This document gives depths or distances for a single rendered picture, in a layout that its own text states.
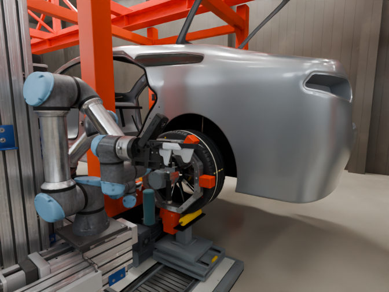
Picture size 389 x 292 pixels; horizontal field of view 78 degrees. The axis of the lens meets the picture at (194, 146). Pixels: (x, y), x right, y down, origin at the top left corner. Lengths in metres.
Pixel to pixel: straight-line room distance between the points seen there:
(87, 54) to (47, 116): 1.00
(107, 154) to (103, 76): 1.14
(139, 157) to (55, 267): 0.58
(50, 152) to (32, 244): 0.45
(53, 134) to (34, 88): 0.16
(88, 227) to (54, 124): 0.45
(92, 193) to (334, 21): 6.25
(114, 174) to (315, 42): 6.20
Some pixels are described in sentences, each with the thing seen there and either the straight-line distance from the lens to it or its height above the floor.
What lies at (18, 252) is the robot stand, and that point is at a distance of 1.27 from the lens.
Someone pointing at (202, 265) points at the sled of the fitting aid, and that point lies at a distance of 2.04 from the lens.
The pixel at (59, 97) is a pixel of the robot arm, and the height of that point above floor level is 1.38.
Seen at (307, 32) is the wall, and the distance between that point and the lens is 6.76.
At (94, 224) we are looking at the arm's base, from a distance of 1.14.
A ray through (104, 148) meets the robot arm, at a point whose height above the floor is 1.22.
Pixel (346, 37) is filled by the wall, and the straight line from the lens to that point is 6.54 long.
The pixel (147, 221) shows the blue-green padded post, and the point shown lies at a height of 0.52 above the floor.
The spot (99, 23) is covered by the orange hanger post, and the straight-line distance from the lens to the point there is 1.94.
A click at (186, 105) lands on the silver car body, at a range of 1.91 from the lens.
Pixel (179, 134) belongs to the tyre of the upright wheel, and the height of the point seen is 1.16.
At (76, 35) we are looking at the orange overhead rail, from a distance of 7.02.
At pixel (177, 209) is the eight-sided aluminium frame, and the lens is 1.84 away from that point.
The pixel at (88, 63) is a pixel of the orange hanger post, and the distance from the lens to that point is 1.90.
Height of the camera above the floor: 1.33
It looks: 8 degrees down
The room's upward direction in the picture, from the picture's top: straight up
